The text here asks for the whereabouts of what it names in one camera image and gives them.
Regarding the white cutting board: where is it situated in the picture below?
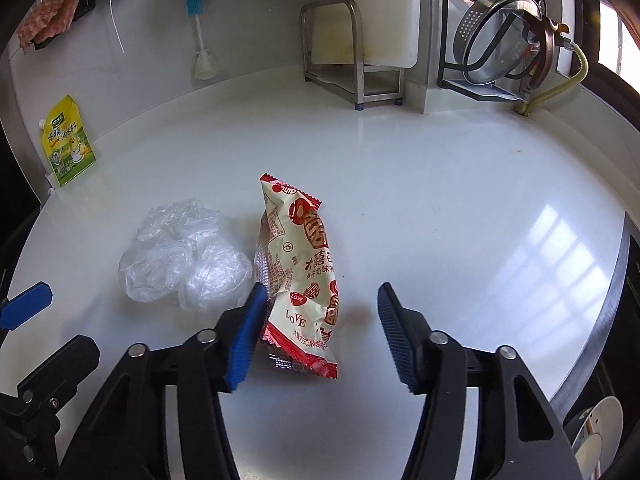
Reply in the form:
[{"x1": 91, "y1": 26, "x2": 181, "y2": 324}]
[{"x1": 312, "y1": 0, "x2": 421, "y2": 68}]

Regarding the black wire rack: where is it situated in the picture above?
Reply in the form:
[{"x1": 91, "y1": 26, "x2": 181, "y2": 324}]
[{"x1": 436, "y1": 0, "x2": 556, "y2": 106}]

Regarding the white and blue bottle brush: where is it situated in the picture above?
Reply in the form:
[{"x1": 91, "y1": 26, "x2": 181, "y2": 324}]
[{"x1": 186, "y1": 0, "x2": 218, "y2": 81}]

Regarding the clear plastic bag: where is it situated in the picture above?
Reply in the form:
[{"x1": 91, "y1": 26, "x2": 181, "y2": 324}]
[{"x1": 118, "y1": 198, "x2": 254, "y2": 312}]

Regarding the black kitchen appliance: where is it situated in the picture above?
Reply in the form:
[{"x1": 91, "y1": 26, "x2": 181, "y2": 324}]
[{"x1": 0, "y1": 120, "x2": 43, "y2": 281}]

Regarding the gas valve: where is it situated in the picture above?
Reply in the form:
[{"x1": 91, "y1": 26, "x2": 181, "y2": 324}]
[{"x1": 552, "y1": 20, "x2": 576, "y2": 53}]

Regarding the window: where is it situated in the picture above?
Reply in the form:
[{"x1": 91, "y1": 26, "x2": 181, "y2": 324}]
[{"x1": 580, "y1": 0, "x2": 640, "y2": 96}]

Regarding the metal cutting board stand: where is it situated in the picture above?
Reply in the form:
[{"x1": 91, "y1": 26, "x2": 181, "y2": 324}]
[{"x1": 300, "y1": 0, "x2": 406, "y2": 108}]

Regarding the glass pot lid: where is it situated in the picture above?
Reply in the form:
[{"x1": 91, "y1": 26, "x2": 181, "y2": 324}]
[{"x1": 462, "y1": 0, "x2": 558, "y2": 86}]

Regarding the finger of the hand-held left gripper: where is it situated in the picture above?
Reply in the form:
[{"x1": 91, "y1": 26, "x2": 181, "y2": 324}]
[
  {"x1": 17, "y1": 335, "x2": 101, "y2": 413},
  {"x1": 0, "y1": 282, "x2": 53, "y2": 332}
]

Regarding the yellow gas hose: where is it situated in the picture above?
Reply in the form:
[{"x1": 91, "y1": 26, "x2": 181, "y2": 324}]
[{"x1": 515, "y1": 42, "x2": 588, "y2": 116}]

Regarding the small white plate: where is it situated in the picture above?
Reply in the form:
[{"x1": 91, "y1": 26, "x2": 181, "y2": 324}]
[{"x1": 574, "y1": 432, "x2": 604, "y2": 480}]

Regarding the red and cream snack wrapper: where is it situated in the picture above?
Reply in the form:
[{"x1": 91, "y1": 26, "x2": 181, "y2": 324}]
[{"x1": 253, "y1": 172, "x2": 341, "y2": 381}]

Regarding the black kitchen sink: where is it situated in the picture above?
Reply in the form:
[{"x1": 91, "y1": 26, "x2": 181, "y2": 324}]
[{"x1": 550, "y1": 215, "x2": 640, "y2": 480}]

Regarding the perforated steel strainer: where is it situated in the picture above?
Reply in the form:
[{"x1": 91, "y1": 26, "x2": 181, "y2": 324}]
[{"x1": 452, "y1": 2, "x2": 501, "y2": 73}]

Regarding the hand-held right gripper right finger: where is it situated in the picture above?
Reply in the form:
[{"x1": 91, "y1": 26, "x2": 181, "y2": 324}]
[{"x1": 376, "y1": 282, "x2": 576, "y2": 480}]

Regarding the yellow-green spout pouch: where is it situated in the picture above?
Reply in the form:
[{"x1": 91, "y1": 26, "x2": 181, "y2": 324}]
[{"x1": 39, "y1": 95, "x2": 97, "y2": 188}]

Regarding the large white plate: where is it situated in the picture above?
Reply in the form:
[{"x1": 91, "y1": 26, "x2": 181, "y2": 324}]
[{"x1": 565, "y1": 395, "x2": 626, "y2": 480}]

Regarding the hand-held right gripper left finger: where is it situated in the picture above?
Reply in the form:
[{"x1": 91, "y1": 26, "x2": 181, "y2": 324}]
[{"x1": 57, "y1": 282, "x2": 271, "y2": 480}]

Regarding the pink cloth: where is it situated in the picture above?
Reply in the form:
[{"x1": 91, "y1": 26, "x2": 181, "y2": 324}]
[{"x1": 16, "y1": 0, "x2": 85, "y2": 53}]

